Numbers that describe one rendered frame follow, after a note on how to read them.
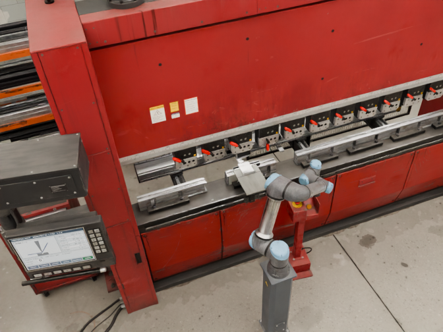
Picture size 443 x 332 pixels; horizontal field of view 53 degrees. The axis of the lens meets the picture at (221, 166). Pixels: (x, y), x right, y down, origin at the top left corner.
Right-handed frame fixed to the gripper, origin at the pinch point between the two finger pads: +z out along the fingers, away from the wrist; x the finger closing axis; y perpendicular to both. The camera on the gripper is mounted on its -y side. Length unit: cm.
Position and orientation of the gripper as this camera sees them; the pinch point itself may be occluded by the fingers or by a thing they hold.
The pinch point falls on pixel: (310, 197)
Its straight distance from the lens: 328.9
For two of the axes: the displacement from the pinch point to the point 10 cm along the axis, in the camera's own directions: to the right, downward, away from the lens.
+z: 0.3, 6.6, 7.5
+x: -9.8, 1.8, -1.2
